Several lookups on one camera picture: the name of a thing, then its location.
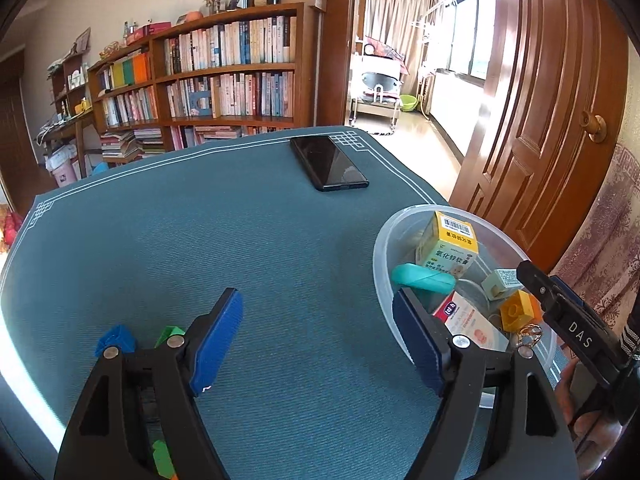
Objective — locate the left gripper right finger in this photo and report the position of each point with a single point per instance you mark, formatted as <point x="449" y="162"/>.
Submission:
<point x="527" y="436"/>

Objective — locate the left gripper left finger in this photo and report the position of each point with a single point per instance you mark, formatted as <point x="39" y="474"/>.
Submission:
<point x="107" y="436"/>

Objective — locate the gold ring keychain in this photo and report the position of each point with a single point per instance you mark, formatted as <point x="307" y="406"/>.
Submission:
<point x="528" y="336"/>

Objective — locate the yellow orange toy block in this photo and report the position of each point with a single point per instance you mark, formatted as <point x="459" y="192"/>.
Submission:
<point x="519" y="310"/>

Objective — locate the blue toy block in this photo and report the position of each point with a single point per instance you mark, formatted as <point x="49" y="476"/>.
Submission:
<point x="118" y="336"/>

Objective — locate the green pink toy block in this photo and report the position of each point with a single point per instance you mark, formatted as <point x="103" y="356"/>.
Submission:
<point x="167" y="332"/>

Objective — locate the teal white medicine box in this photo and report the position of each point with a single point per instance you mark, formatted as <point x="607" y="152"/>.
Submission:
<point x="500" y="284"/>

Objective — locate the white red medicine box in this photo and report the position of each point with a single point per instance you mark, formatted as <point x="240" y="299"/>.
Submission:
<point x="462" y="318"/>

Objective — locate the yellow medicine box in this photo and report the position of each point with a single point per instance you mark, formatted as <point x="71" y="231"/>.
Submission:
<point x="447" y="245"/>

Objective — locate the teal oval case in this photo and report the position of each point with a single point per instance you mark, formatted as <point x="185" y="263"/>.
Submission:
<point x="423" y="278"/>

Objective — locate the green orange toy block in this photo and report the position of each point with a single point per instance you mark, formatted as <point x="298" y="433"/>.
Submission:
<point x="162" y="460"/>

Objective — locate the person's right hand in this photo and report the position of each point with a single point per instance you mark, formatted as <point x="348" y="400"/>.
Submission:
<point x="596" y="433"/>

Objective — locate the patterned pink curtain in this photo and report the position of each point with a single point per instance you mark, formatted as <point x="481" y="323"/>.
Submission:
<point x="602" y="263"/>

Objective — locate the clear plastic bowl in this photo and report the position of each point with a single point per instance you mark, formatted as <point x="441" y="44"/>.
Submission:
<point x="400" y="234"/>

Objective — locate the teal table mat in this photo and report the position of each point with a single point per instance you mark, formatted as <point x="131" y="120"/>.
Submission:
<point x="314" y="386"/>

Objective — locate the brown wooden door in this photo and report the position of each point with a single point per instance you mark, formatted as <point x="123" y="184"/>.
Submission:
<point x="554" y="99"/>

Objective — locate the green plastic basin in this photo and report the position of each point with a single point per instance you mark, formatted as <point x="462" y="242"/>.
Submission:
<point x="408" y="103"/>

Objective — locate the black smartphone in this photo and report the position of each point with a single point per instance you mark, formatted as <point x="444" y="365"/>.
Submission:
<point x="326" y="165"/>

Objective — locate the small wooden shelf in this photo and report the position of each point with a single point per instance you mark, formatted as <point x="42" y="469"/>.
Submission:
<point x="69" y="80"/>

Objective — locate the white rolling cart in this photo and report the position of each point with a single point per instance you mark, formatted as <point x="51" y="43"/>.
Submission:
<point x="375" y="83"/>

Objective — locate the large wooden bookshelf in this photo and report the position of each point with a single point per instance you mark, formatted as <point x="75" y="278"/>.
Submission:
<point x="236" y="73"/>

